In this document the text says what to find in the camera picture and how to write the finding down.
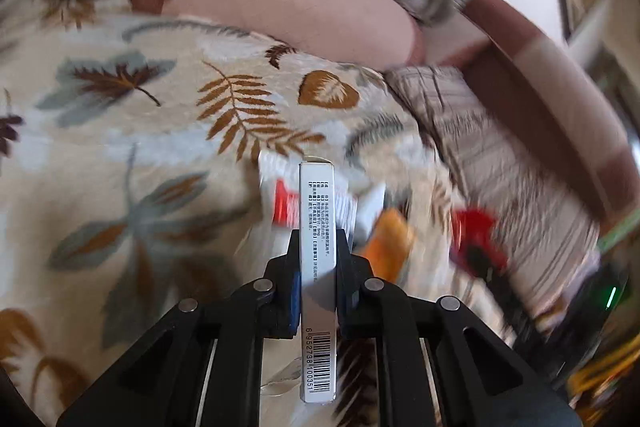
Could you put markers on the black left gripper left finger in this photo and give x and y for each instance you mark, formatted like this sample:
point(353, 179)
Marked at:
point(201, 364)

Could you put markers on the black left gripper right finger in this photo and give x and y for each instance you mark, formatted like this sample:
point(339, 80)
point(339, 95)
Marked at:
point(404, 361)

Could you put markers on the red white wrapper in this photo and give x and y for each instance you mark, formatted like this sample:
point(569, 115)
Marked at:
point(279, 186)

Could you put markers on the white barcode box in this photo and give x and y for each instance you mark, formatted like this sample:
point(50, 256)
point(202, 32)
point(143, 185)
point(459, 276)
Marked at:
point(317, 259)

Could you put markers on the orange medicine box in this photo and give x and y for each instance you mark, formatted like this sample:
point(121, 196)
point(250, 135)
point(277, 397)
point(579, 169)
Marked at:
point(389, 245)

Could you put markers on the red black trash piece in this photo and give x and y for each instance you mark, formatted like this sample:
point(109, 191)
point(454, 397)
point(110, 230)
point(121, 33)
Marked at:
point(472, 248)

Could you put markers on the striped beige quilted pillow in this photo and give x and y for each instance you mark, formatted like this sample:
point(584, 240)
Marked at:
point(542, 226)

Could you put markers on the white ointment tube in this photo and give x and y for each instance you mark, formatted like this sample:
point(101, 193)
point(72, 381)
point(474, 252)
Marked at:
point(370, 206)

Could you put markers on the brown pink upholstered headboard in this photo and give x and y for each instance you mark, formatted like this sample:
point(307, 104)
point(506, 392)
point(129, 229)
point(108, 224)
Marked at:
point(539, 92)

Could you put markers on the floral leaf pattern blanket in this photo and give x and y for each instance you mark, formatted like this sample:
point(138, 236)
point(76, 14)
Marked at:
point(130, 178)

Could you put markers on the pink bed pillow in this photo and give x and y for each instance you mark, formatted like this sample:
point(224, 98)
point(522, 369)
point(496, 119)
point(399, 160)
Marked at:
point(378, 34)

